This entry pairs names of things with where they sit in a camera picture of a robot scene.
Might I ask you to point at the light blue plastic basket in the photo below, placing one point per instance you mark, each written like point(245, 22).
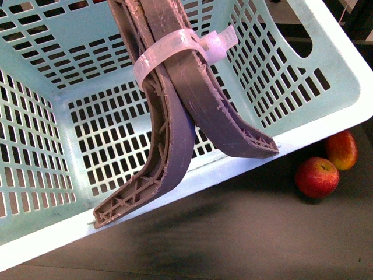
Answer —
point(75, 126)

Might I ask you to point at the red apple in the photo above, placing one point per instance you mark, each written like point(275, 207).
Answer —
point(317, 177)

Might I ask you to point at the white zip tie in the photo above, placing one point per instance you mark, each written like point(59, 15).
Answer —
point(213, 47)

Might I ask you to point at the black lower shelf tray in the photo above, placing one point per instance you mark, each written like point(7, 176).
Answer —
point(254, 226)

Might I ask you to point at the red yellow mango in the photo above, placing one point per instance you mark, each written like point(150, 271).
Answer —
point(341, 150)

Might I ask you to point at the brown basket handle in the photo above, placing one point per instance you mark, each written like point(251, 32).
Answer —
point(182, 95)

